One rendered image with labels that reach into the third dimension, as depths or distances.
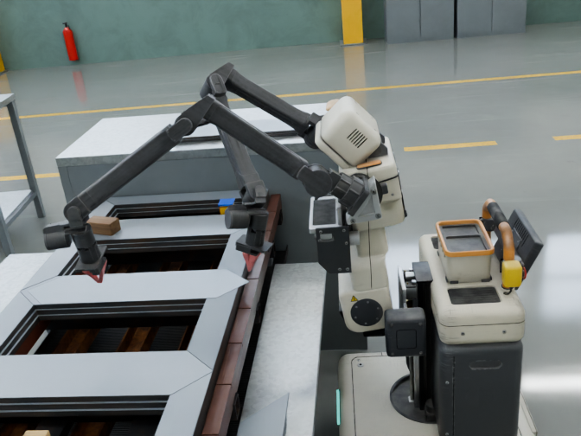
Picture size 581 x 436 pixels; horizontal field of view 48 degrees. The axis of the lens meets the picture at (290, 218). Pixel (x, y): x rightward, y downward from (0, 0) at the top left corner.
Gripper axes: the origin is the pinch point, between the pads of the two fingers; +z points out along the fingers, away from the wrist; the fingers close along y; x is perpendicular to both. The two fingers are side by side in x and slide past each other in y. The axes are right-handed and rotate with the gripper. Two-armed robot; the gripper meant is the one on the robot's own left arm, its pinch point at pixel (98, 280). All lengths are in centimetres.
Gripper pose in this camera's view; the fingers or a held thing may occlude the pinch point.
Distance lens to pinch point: 200.9
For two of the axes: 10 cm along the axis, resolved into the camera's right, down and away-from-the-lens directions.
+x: 9.9, -0.2, -1.2
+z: 0.9, 7.9, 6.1
